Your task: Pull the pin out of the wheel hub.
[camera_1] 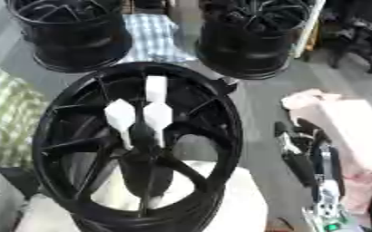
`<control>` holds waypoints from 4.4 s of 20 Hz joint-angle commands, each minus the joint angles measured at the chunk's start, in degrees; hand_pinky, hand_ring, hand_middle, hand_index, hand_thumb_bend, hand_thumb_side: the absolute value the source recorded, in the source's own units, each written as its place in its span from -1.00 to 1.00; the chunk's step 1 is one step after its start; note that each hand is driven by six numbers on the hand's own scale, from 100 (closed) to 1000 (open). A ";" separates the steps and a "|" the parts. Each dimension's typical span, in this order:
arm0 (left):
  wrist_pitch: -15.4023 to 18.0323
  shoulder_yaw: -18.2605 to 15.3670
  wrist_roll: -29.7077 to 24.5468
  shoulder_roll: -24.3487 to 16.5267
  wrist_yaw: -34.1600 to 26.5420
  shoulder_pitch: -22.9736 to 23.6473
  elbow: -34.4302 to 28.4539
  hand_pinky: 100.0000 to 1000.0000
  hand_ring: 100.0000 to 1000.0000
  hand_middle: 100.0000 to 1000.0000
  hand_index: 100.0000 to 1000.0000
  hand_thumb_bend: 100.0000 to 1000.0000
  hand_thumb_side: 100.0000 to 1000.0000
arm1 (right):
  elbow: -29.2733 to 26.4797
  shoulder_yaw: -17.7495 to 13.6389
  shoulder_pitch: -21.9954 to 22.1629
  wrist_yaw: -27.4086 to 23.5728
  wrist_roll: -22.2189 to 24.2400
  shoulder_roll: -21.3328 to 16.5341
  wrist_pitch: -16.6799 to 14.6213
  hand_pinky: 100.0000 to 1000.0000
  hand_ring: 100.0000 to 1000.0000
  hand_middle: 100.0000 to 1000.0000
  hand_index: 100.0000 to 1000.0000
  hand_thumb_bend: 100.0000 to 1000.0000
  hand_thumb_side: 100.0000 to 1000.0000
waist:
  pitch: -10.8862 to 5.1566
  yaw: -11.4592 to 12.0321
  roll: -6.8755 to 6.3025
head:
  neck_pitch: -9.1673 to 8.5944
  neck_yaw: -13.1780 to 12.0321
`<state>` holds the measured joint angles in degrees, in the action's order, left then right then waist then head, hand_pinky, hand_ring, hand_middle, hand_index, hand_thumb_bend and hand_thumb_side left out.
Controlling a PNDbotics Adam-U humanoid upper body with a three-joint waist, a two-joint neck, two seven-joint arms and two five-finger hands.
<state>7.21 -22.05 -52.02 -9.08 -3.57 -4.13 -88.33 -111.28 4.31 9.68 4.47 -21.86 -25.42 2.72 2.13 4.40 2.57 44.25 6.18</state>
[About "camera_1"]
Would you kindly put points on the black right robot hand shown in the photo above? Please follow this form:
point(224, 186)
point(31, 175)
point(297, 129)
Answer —
point(300, 157)

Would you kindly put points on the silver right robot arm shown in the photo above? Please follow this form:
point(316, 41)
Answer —
point(329, 208)

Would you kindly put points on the black wheel rim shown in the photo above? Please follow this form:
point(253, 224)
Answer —
point(72, 33)
point(250, 36)

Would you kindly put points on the black spoked wheel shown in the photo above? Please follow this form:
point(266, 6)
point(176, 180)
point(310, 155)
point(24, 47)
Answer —
point(72, 120)

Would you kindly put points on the white foam block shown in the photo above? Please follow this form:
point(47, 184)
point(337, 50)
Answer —
point(237, 202)

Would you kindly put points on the black office chair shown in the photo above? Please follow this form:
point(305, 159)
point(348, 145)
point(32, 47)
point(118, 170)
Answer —
point(356, 33)

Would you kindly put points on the blue checked cloth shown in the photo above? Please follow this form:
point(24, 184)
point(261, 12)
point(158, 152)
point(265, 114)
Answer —
point(155, 37)

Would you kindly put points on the green checked cloth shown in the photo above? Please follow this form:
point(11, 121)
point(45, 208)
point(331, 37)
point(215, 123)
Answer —
point(6, 117)

